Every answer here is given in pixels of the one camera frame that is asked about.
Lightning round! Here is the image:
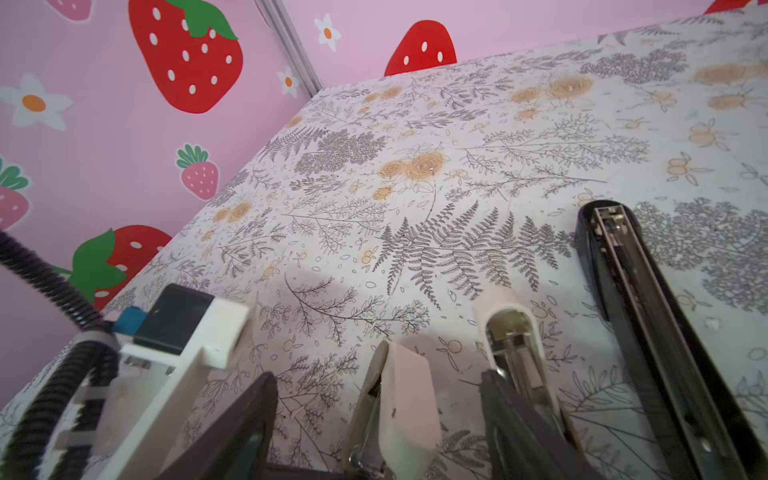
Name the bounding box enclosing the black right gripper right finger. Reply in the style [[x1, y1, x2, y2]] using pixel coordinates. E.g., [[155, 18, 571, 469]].
[[479, 370, 600, 479]]

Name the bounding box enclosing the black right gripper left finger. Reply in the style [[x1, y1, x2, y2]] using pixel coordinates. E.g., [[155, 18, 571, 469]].
[[159, 372, 278, 480]]

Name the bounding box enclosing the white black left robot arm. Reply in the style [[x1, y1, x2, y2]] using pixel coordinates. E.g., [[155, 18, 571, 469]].
[[1, 233, 118, 479]]

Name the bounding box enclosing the aluminium corner post left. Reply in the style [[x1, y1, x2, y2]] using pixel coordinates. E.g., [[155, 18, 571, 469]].
[[255, 0, 323, 98]]

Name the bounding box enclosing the beige eraser block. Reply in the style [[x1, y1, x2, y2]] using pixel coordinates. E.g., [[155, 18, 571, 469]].
[[342, 340, 442, 479]]

